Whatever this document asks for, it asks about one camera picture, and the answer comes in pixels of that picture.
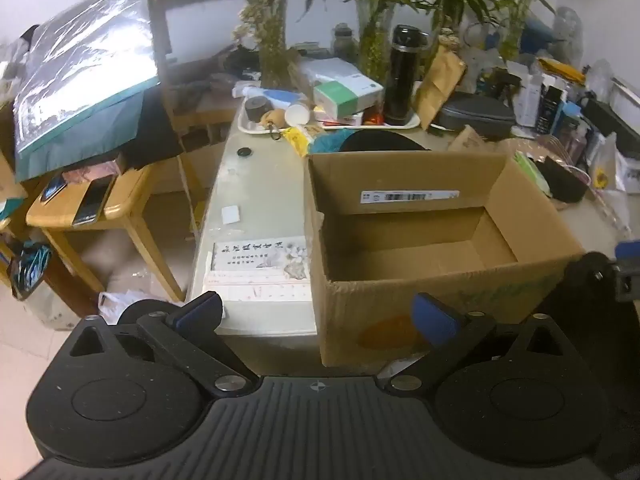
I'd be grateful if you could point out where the calligraphy print sheet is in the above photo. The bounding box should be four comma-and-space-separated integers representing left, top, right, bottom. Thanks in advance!
205, 236, 313, 304

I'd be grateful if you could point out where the teal plaid bag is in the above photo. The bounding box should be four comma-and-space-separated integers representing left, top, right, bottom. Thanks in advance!
10, 241, 53, 302

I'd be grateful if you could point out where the black flat device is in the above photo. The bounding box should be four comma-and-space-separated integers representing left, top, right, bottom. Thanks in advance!
582, 96, 640, 155

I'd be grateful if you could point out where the small smartphone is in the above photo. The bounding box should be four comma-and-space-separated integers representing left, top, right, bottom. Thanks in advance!
40, 177, 68, 205

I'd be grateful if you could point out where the black mini tripod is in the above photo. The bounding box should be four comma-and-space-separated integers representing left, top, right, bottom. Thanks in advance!
480, 66, 522, 99

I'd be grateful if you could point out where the large smartphone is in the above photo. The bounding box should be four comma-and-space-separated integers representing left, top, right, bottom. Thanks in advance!
72, 175, 117, 226

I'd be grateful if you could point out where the wooden chair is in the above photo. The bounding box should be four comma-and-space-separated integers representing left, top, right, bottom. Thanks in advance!
25, 0, 211, 306

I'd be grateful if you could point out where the brown cardboard box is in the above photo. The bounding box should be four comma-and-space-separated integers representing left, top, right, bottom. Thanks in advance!
304, 150, 587, 368

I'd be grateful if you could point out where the yellow wet wipes packet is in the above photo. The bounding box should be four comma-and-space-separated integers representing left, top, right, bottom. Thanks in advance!
282, 127, 317, 159

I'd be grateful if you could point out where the pink pouch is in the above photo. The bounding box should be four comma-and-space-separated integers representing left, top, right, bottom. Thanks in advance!
62, 159, 120, 184

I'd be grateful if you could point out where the white spray bottle blue label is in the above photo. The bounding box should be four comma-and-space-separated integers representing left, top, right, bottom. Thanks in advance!
232, 85, 311, 107

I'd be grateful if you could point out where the silver foil bag teal edge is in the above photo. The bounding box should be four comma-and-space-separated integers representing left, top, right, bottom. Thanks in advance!
12, 0, 162, 183

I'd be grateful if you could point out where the clear bag with snacks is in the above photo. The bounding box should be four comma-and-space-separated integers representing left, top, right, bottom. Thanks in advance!
500, 137, 632, 233

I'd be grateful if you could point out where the tan pouch with carabiner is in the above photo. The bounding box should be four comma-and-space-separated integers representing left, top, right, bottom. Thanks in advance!
260, 109, 289, 139

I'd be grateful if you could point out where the black pouch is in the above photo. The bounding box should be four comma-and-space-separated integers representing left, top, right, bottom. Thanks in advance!
537, 156, 589, 205

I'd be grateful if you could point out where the pink bottle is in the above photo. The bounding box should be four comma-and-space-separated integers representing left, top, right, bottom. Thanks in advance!
565, 120, 589, 162

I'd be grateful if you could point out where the green tissue pack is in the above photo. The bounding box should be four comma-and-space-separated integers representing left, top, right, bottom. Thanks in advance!
515, 152, 553, 199

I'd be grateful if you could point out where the white plastic tray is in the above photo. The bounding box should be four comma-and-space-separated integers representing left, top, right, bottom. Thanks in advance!
237, 94, 421, 135

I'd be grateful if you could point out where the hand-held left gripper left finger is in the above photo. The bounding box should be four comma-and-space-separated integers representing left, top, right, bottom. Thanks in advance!
67, 291, 253, 397

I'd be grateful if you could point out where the dark glass jar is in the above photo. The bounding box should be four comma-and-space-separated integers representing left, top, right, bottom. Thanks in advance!
331, 22, 359, 59

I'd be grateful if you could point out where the black product box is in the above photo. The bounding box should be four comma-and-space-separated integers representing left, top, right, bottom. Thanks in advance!
537, 85, 569, 134

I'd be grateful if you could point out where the wooden side table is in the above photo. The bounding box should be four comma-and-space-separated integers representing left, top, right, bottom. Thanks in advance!
165, 47, 243, 148

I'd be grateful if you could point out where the yellow bag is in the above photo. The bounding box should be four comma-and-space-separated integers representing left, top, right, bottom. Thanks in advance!
537, 57, 586, 87

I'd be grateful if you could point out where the black round jar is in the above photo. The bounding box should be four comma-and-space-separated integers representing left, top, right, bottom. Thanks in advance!
244, 97, 271, 123

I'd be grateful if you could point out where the sunflower print bag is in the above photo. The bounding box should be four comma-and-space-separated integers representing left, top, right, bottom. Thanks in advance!
585, 132, 622, 192

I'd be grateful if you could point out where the glass vase with dried flowers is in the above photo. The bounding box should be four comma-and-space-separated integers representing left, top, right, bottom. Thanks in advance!
235, 0, 301, 90

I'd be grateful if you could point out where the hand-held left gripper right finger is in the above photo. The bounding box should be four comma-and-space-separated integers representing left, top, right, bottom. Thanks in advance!
381, 292, 566, 394

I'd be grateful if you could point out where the grey zip case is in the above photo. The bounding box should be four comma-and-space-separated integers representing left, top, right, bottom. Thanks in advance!
430, 91, 517, 141

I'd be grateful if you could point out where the black cloth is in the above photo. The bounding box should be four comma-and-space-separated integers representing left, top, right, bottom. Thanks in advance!
117, 87, 184, 171

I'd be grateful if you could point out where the white-capped bottle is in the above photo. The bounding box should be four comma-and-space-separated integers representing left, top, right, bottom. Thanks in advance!
284, 104, 313, 127

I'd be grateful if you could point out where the brown paper envelope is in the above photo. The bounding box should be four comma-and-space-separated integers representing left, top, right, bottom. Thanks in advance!
415, 50, 467, 131

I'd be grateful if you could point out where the black thermos bottle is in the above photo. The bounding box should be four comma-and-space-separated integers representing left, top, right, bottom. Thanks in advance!
382, 24, 431, 126

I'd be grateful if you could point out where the teal fluffy cloth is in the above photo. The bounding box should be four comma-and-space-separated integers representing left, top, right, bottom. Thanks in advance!
307, 129, 353, 156

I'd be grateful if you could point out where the white plastic bag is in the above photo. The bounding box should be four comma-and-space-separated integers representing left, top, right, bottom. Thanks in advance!
97, 290, 151, 326

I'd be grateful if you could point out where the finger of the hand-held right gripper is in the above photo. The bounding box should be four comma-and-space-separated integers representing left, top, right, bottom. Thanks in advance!
565, 241, 640, 303

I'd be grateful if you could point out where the white product box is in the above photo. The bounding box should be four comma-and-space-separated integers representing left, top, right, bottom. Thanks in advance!
515, 66, 544, 128

